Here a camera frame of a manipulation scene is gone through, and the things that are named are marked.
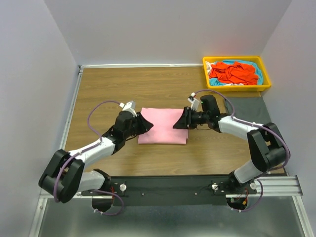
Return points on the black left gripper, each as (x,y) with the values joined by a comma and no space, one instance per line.
(145,125)

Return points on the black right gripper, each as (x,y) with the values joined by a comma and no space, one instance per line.
(185,121)

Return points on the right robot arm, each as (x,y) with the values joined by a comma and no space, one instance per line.
(267,147)

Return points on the orange t-shirt in bin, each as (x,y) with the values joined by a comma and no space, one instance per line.
(235,73)

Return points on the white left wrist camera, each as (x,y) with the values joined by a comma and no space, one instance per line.
(129,107)

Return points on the yellow plastic bin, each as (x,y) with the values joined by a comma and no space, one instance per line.
(264,78)

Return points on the folded dark grey t-shirt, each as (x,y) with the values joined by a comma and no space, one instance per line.
(251,109)

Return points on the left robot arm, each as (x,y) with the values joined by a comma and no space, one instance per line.
(64,175)

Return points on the pink t-shirt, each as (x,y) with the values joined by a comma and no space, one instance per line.
(163,132)

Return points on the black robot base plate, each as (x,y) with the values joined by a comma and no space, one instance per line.
(170,191)

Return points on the white cloth in bin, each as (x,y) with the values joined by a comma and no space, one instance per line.
(208,67)

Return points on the blue t-shirt in bin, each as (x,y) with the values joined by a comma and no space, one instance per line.
(254,65)

